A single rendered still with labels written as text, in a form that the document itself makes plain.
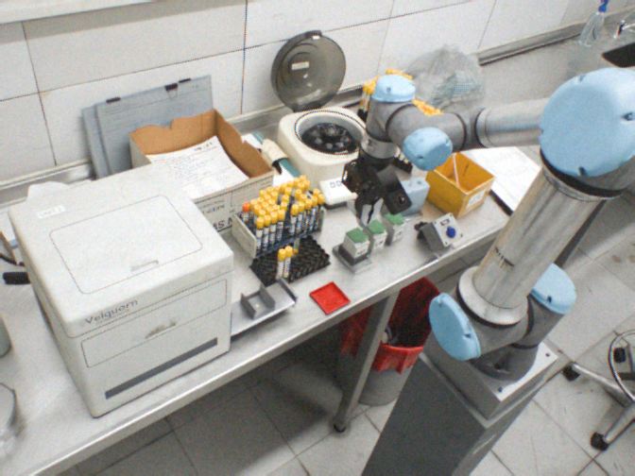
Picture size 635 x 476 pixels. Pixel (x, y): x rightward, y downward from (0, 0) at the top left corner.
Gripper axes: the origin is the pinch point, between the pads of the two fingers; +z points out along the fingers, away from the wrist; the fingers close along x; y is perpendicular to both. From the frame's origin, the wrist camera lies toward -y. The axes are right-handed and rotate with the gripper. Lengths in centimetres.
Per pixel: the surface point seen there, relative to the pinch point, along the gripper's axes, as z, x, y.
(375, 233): 6.2, -5.4, 0.7
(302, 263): 10.7, 12.5, 4.9
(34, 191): 2, 57, 45
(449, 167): 7.4, -42.7, 11.1
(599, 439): 95, -84, -63
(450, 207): 9.7, -33.1, 0.5
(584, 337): 100, -125, -32
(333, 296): 12.5, 11.2, -5.5
